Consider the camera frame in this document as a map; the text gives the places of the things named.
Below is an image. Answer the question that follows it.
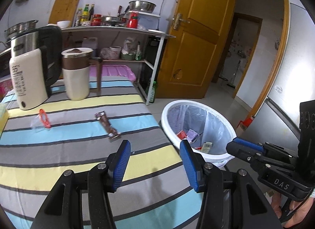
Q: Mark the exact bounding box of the white trash bin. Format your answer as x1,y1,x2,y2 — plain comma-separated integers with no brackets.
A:
160,100,236,168

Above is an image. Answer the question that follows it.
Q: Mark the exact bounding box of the metal shelf rack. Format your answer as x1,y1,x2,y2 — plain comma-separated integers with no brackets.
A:
0,25,177,106

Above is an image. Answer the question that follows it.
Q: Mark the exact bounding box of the person's right hand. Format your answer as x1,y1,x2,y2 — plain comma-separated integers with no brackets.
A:
271,192,314,228

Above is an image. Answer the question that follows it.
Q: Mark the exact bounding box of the cream brown lidded mug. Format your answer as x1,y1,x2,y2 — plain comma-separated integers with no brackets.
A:
61,48,103,101

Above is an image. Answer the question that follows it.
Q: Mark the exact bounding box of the steel pot on stove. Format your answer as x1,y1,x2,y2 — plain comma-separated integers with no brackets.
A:
5,20,38,40

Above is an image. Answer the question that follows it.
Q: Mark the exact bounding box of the clear zip bag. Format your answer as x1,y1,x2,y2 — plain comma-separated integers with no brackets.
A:
31,109,51,132

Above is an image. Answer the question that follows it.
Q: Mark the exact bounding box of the purple milk carton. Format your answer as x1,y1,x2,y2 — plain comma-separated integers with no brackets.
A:
186,129,199,143

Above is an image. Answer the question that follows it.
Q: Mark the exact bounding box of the yellow tissue pack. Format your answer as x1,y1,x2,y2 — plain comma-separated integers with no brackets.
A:
0,103,8,135

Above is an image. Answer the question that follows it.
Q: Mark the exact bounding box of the pink lidded storage box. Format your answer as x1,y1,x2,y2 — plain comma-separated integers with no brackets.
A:
101,65,136,82

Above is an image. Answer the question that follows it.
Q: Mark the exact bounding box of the brown coffee sachet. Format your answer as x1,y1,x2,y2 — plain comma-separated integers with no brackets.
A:
95,111,120,139

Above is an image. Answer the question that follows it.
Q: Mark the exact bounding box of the wooden door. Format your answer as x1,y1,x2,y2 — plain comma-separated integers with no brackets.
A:
156,0,236,99

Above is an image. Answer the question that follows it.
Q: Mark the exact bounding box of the white bowl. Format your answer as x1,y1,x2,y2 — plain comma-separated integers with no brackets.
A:
57,20,71,29

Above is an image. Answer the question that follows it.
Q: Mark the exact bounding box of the steel bowl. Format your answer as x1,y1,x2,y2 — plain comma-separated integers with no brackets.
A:
129,0,157,14

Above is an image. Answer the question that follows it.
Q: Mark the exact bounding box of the wooden cutting board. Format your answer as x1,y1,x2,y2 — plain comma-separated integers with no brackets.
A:
48,0,80,25

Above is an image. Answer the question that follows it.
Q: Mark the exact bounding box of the striped tablecloth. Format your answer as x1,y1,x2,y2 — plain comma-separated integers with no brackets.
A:
1,77,202,228

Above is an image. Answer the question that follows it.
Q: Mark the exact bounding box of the green glass bottle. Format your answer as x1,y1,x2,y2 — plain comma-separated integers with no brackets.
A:
149,81,157,103

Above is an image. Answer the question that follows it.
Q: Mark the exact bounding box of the red bottle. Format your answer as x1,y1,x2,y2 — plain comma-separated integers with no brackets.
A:
127,11,138,29

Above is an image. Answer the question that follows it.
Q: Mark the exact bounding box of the white electric kettle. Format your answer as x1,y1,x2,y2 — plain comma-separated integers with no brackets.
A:
9,25,62,110

